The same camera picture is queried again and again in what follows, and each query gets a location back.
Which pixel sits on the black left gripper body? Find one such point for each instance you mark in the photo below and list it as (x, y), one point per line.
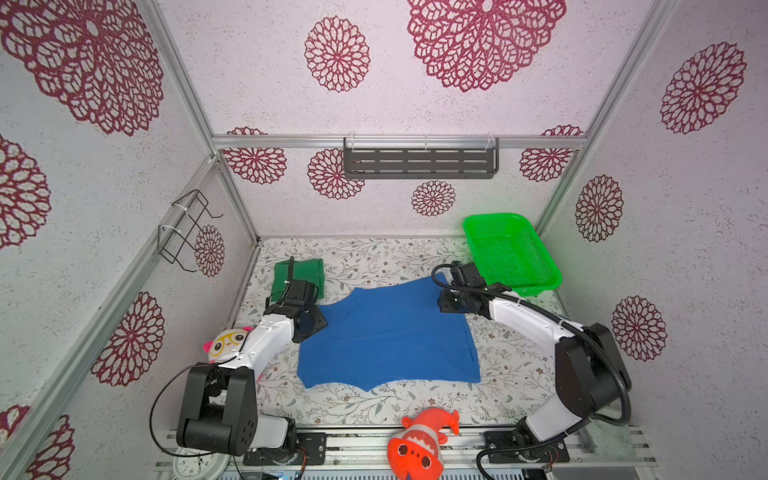
(316, 321)

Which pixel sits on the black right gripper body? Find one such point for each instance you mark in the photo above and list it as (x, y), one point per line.
(451, 301)

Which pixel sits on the green tank top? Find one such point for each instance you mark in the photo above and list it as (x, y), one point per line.
(308, 270)

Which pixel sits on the blue tank top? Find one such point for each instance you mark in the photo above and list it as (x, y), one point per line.
(387, 334)

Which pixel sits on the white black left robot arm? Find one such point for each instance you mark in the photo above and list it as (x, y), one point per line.
(219, 412)

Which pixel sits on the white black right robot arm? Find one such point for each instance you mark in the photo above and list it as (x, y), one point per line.
(591, 382)

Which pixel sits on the bright green plastic basket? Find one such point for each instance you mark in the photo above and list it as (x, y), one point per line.
(506, 249)

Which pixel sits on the pink striped plush toy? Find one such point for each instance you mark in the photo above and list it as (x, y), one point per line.
(230, 346)

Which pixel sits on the red fish plush toy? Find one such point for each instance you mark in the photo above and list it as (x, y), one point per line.
(415, 452)

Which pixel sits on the white alarm clock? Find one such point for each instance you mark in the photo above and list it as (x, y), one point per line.
(192, 464)

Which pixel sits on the light green folded cloth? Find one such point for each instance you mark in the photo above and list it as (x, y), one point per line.
(607, 440)

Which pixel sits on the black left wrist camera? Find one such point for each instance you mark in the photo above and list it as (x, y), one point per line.
(299, 293)

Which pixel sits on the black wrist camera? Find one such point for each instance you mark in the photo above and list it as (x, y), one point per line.
(299, 293)
(466, 275)

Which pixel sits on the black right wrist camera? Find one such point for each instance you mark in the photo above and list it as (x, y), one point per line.
(466, 275)

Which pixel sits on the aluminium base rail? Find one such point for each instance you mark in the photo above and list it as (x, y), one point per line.
(341, 452)

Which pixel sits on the black wire wall rack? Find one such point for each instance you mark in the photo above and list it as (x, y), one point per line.
(192, 242)

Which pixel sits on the dark grey wall shelf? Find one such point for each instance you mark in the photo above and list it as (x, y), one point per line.
(425, 163)

